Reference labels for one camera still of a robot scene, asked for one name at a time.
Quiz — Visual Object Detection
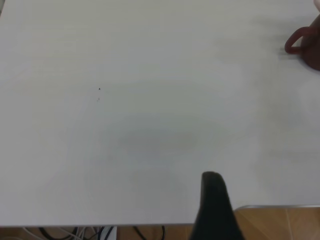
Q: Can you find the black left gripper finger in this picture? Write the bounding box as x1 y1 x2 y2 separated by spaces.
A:
189 171 245 240

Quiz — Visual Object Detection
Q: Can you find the red ceramic mug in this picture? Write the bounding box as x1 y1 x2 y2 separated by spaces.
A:
284 13 320 72

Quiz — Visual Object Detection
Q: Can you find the white power strip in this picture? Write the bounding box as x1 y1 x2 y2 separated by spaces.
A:
99 225 118 240

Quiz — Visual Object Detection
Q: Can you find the black floor cable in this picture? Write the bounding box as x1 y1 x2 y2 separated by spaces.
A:
131 225 166 240
38 226 74 240

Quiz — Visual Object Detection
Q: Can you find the white floor cable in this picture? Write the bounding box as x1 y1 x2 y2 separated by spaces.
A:
23 226 87 240

